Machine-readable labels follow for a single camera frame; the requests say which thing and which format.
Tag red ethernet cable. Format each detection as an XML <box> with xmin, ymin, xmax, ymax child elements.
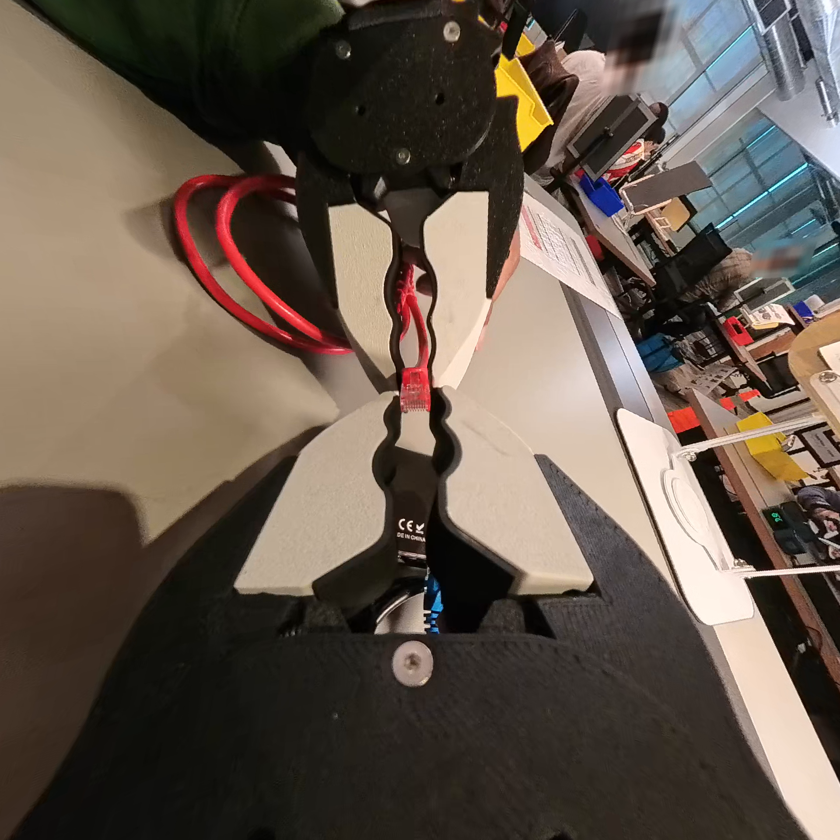
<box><xmin>174</xmin><ymin>174</ymin><xmax>437</xmax><ymax>414</ymax></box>

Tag blue ethernet cable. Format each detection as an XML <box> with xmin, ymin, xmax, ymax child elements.
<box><xmin>420</xmin><ymin>571</ymin><xmax>447</xmax><ymax>634</ymax></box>

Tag laminated paper sheet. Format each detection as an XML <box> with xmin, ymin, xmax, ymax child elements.
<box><xmin>518</xmin><ymin>200</ymin><xmax>623</xmax><ymax>320</ymax></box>

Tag grey computer monitor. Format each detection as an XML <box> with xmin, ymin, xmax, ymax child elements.
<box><xmin>567</xmin><ymin>95</ymin><xmax>657</xmax><ymax>181</ymax></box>

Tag small computer monitor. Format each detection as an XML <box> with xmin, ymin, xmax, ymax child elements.
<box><xmin>735</xmin><ymin>279</ymin><xmax>795</xmax><ymax>309</ymax></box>

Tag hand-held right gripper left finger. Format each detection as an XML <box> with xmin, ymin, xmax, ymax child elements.
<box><xmin>233</xmin><ymin>392</ymin><xmax>404</xmax><ymax>598</ymax></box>

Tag black ethernet adapter box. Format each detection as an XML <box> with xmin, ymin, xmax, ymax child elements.
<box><xmin>387</xmin><ymin>453</ymin><xmax>447</xmax><ymax>595</ymax></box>

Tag person's left forearm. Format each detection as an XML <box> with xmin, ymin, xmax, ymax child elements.
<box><xmin>29</xmin><ymin>0</ymin><xmax>349</xmax><ymax>142</ymax></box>

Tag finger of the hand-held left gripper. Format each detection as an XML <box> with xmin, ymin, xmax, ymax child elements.
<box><xmin>327</xmin><ymin>203</ymin><xmax>406</xmax><ymax>396</ymax></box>
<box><xmin>420</xmin><ymin>189</ymin><xmax>494</xmax><ymax>391</ymax></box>

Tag black device with green display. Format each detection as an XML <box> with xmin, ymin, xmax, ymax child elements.
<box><xmin>761</xmin><ymin>502</ymin><xmax>821</xmax><ymax>559</ymax></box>

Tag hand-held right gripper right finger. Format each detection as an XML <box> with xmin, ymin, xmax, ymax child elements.
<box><xmin>430</xmin><ymin>386</ymin><xmax>597</xmax><ymax>598</ymax></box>

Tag large yellow plastic bin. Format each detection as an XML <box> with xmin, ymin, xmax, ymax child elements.
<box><xmin>489</xmin><ymin>33</ymin><xmax>554</xmax><ymax>153</ymax></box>

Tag blue bag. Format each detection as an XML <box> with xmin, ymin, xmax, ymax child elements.
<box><xmin>638</xmin><ymin>333</ymin><xmax>685</xmax><ymax>376</ymax></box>

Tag dark panel on stand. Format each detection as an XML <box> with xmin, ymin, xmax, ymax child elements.
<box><xmin>620</xmin><ymin>161</ymin><xmax>713</xmax><ymax>211</ymax></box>

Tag black office chair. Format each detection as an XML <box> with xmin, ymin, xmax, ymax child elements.
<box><xmin>653</xmin><ymin>223</ymin><xmax>732</xmax><ymax>316</ymax></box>

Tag person's left hand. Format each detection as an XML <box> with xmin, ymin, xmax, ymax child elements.
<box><xmin>416</xmin><ymin>230</ymin><xmax>522</xmax><ymax>355</ymax></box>

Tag white display stand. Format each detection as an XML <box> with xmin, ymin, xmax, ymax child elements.
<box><xmin>617</xmin><ymin>408</ymin><xmax>840</xmax><ymax>626</ymax></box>

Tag small blue bin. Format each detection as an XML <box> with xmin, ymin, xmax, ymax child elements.
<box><xmin>577</xmin><ymin>174</ymin><xmax>626</xmax><ymax>217</ymax></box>

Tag wooden display board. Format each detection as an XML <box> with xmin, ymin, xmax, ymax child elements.
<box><xmin>787</xmin><ymin>318</ymin><xmax>840</xmax><ymax>437</ymax></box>

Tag small yellow bin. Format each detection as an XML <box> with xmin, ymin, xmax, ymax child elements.
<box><xmin>735</xmin><ymin>412</ymin><xmax>811</xmax><ymax>483</ymax></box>

